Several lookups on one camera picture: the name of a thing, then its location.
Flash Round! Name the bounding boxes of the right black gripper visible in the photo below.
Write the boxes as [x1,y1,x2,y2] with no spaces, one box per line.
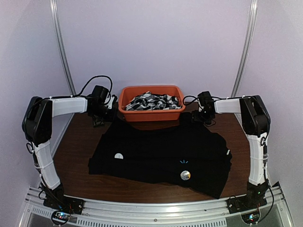
[192,109,214,124]

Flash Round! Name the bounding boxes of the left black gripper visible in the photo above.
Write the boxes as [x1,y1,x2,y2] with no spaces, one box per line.
[91,104,118,122]

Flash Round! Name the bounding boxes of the black t-shirt blue logo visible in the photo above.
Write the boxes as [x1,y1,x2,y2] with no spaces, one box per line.
[88,112,232,199]

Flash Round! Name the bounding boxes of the round picture brooch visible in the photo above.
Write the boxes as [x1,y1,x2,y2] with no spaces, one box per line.
[114,153,124,159]

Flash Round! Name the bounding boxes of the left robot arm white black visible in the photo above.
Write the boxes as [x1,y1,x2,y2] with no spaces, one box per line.
[22,86,117,210]

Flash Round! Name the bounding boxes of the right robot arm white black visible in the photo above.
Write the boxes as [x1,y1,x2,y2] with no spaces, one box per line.
[194,91,271,209]

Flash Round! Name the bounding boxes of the orange plastic bin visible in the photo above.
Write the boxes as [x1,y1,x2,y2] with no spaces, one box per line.
[118,85,185,122]

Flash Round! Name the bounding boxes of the black white checkered shirt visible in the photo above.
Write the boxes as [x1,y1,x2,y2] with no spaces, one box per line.
[125,91,182,111]

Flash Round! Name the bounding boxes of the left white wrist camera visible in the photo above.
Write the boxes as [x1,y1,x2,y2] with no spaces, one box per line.
[107,95,118,109]

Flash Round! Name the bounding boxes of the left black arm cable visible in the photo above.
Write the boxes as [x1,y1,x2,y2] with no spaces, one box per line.
[78,75,114,97]

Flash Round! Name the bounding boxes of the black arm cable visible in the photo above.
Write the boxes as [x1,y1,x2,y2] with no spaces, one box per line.
[78,75,114,97]
[181,94,200,107]

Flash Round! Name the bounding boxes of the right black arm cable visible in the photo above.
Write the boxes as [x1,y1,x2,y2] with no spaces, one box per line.
[181,94,200,107]

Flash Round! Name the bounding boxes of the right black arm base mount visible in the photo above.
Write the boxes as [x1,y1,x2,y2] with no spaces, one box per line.
[226,195,267,214]

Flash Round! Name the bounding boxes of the left aluminium corner post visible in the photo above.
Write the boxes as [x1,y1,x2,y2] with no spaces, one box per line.
[49,0,76,95]

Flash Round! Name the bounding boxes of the aluminium corner post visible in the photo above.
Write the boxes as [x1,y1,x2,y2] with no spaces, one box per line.
[49,0,76,95]
[231,0,258,97]

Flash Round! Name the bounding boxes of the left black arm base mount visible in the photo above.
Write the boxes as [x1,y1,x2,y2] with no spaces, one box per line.
[43,195,84,215]

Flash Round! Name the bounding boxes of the aluminium front rail frame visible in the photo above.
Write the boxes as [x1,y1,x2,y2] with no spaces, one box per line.
[18,182,295,227]

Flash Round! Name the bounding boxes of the right aluminium corner post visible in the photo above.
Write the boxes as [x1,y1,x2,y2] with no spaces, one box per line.
[231,0,258,97]

